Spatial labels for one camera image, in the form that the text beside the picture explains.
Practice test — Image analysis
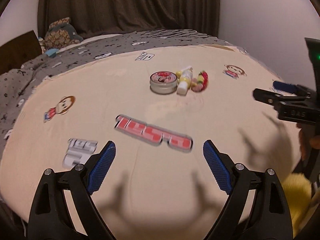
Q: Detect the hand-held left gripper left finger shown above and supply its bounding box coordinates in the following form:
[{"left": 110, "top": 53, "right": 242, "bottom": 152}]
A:
[{"left": 29, "top": 140, "right": 117, "bottom": 240}]

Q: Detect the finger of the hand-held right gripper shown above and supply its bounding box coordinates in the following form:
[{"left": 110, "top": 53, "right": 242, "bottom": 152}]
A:
[
  {"left": 252, "top": 88, "right": 313, "bottom": 108},
  {"left": 272, "top": 81, "right": 313, "bottom": 97}
]

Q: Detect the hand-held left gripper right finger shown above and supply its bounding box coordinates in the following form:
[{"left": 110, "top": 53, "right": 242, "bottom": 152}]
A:
[{"left": 203, "top": 140, "right": 293, "bottom": 240}]

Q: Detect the person's right hand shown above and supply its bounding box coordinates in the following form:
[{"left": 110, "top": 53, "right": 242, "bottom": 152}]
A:
[{"left": 298, "top": 124, "right": 320, "bottom": 157}]

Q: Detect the red yellow small toy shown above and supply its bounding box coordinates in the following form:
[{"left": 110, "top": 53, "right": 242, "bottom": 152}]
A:
[{"left": 190, "top": 70, "right": 209, "bottom": 93}]

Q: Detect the small cream bottle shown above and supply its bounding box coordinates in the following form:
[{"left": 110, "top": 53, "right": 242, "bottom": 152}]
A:
[{"left": 175, "top": 66, "right": 194, "bottom": 96}]

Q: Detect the yellow fluffy blanket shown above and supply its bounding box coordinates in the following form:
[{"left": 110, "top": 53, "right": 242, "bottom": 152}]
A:
[{"left": 281, "top": 172, "right": 313, "bottom": 238}]

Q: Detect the round tin pink lid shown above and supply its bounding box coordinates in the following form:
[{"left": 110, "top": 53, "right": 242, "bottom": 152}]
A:
[{"left": 149, "top": 71, "right": 179, "bottom": 95}]

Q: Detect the grey printed blanket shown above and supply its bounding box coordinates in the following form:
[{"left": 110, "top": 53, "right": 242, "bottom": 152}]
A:
[{"left": 0, "top": 29, "right": 250, "bottom": 150}]

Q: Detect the patterned plush toy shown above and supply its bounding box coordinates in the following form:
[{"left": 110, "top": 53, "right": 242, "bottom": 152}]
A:
[{"left": 40, "top": 17, "right": 84, "bottom": 50}]

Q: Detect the wooden headboard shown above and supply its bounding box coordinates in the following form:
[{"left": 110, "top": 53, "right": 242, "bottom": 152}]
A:
[{"left": 0, "top": 30, "right": 43, "bottom": 74}]

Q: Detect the brown curtain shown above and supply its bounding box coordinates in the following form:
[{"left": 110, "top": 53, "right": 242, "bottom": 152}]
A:
[{"left": 39, "top": 0, "right": 223, "bottom": 38}]

